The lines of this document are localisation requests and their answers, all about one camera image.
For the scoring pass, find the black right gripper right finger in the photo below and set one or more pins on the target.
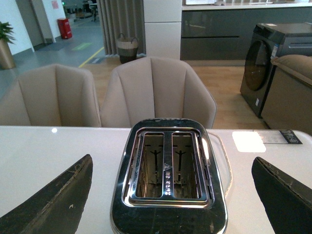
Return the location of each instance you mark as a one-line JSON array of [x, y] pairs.
[[287, 201]]

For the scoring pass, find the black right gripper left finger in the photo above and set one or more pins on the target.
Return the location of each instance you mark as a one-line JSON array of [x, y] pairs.
[[56, 208]]

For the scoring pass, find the label sticker on table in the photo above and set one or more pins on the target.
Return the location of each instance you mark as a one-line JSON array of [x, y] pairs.
[[278, 136]]

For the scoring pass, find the beige cushioned furniture right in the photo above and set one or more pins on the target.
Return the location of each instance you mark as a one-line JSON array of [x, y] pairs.
[[289, 101]]

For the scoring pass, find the beige chair left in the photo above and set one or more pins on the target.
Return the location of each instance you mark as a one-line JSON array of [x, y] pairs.
[[53, 95]]

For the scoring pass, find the beige chair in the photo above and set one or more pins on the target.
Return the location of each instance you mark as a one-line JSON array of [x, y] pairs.
[[53, 95], [154, 87]]

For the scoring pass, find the chrome two-slot toaster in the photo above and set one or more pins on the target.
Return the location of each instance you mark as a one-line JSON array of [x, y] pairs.
[[168, 181]]

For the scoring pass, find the beige chair middle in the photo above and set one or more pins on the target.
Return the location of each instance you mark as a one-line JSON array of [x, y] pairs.
[[154, 87]]

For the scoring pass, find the potted green plant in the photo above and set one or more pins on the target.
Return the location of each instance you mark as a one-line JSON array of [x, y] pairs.
[[6, 57]]

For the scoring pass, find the dark grey washing machine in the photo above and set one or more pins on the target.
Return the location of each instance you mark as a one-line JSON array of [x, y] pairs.
[[269, 41]]

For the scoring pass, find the woven laundry basket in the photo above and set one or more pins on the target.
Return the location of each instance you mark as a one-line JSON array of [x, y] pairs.
[[127, 48]]

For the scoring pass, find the red cabinet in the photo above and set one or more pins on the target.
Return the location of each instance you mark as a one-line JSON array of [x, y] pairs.
[[64, 28]]

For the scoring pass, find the dark grey kitchen counter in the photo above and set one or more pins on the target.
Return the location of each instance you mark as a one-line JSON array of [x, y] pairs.
[[224, 31]]

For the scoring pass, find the grey curtain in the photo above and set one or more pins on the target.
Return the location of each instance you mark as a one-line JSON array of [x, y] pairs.
[[121, 16]]

